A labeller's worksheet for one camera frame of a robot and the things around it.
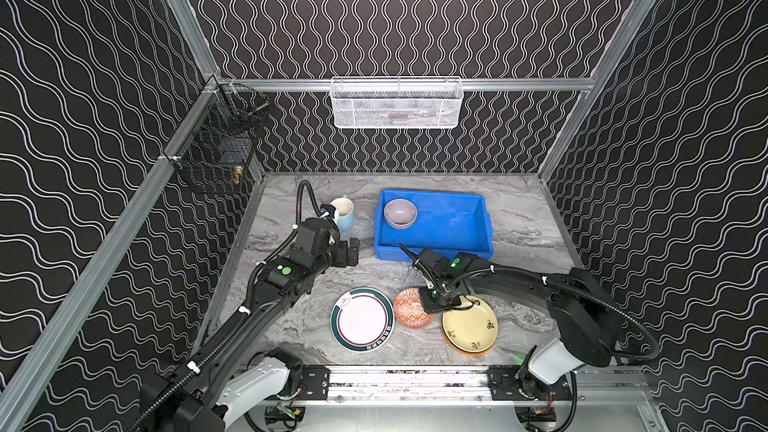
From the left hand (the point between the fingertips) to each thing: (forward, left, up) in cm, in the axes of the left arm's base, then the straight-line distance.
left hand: (342, 238), depth 78 cm
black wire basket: (+28, +42, +9) cm, 51 cm away
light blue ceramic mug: (+16, +3, -10) cm, 19 cm away
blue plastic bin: (+23, -33, -22) cm, 46 cm away
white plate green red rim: (-14, -5, -20) cm, 25 cm away
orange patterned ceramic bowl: (-10, -18, -20) cm, 29 cm away
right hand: (-11, -23, -19) cm, 32 cm away
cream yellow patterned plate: (-15, -35, -22) cm, 44 cm away
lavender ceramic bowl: (+22, -15, -16) cm, 31 cm away
